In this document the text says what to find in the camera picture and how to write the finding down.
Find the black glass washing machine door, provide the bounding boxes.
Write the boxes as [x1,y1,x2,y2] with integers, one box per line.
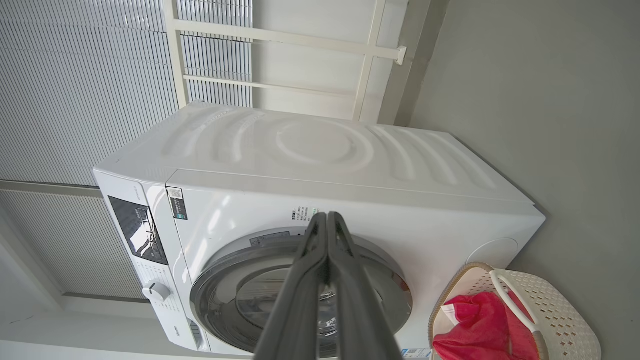
[190,235,414,358]

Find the black washer display panel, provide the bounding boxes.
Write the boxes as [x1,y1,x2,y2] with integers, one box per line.
[108,196,169,266]

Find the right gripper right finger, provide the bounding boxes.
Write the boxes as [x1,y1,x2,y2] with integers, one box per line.
[326,212,405,360]

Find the cream perforated laundry basket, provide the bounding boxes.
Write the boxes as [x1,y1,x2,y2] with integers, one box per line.
[428,262,602,360]

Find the red and white garment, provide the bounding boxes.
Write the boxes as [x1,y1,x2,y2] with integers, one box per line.
[432,291,541,360]

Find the white window railing frame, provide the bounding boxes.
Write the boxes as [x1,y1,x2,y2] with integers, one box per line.
[162,0,407,123]

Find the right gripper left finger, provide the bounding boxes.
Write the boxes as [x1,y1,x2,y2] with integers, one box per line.
[254,212,328,360]

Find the white washer control knob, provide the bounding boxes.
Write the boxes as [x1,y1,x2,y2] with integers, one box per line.
[142,281,172,303]

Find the white front-load washing machine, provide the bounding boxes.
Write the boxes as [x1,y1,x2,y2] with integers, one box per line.
[92,101,547,358]

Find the grey warning label sticker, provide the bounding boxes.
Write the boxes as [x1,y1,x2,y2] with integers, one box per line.
[250,230,306,247]

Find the white slatted window blinds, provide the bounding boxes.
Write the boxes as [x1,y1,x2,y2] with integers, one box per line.
[0,0,253,301]

